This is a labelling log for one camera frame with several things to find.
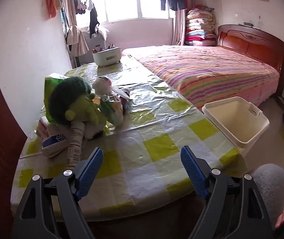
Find green plastic bag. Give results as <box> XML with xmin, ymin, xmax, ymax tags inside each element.
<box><xmin>44</xmin><ymin>73</ymin><xmax>70</xmax><ymax>122</ymax></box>

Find white printed tube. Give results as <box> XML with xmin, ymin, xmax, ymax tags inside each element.
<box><xmin>66</xmin><ymin>121</ymin><xmax>85</xmax><ymax>168</ymax></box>

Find pink and white packet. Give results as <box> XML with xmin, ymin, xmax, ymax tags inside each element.
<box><xmin>36</xmin><ymin>117</ymin><xmax>55</xmax><ymax>140</ymax></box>

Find colourful snack packet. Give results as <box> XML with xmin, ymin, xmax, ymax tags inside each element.
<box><xmin>99</xmin><ymin>95</ymin><xmax>125</xmax><ymax>126</ymax></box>

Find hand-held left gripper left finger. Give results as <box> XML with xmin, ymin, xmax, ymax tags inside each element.
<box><xmin>12</xmin><ymin>147</ymin><xmax>104</xmax><ymax>239</ymax></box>

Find beige tied curtain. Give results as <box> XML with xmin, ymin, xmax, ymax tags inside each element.
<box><xmin>62</xmin><ymin>0</ymin><xmax>90</xmax><ymax>56</ymax></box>

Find pink window curtain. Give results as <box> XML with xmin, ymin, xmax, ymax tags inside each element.
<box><xmin>172</xmin><ymin>7</ymin><xmax>187</xmax><ymax>46</ymax></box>

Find person's grey trouser leg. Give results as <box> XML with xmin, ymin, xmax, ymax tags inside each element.
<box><xmin>252</xmin><ymin>164</ymin><xmax>284</xmax><ymax>229</ymax></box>

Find stack of folded quilts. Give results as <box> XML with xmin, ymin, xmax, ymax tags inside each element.
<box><xmin>185</xmin><ymin>5</ymin><xmax>218</xmax><ymax>46</ymax></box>

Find bed with striped cover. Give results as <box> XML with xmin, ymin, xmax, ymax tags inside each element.
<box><xmin>121</xmin><ymin>45</ymin><xmax>281</xmax><ymax>110</ymax></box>

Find black hanging garment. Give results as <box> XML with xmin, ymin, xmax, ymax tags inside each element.
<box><xmin>89</xmin><ymin>4</ymin><xmax>100</xmax><ymax>39</ymax></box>

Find white desk organiser box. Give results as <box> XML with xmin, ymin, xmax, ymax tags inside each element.
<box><xmin>92</xmin><ymin>45</ymin><xmax>122</xmax><ymax>67</ymax></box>

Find clear plastic wrapper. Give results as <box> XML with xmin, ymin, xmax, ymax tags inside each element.
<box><xmin>112</xmin><ymin>87</ymin><xmax>132</xmax><ymax>112</ymax></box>

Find white plush duck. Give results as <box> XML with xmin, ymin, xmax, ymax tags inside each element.
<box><xmin>84</xmin><ymin>77</ymin><xmax>114</xmax><ymax>140</ymax></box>

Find white and blue medicine box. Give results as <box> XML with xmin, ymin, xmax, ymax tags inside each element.
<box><xmin>42</xmin><ymin>133</ymin><xmax>69</xmax><ymax>158</ymax></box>

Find green plush toy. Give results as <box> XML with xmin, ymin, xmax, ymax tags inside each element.
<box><xmin>47</xmin><ymin>77</ymin><xmax>109</xmax><ymax>130</ymax></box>

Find wooden bed headboard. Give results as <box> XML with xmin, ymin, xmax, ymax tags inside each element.
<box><xmin>217</xmin><ymin>24</ymin><xmax>284</xmax><ymax>97</ymax></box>

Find cream plastic bin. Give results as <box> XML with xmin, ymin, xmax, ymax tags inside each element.
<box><xmin>202</xmin><ymin>96</ymin><xmax>270</xmax><ymax>156</ymax></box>

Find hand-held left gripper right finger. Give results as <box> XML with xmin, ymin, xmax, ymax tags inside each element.
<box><xmin>180</xmin><ymin>146</ymin><xmax>273</xmax><ymax>239</ymax></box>

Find white appliance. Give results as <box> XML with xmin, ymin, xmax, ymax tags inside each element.
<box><xmin>78</xmin><ymin>26</ymin><xmax>110</xmax><ymax>65</ymax></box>

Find orange cloth on hook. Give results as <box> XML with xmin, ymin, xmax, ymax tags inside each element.
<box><xmin>46</xmin><ymin>0</ymin><xmax>62</xmax><ymax>19</ymax></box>

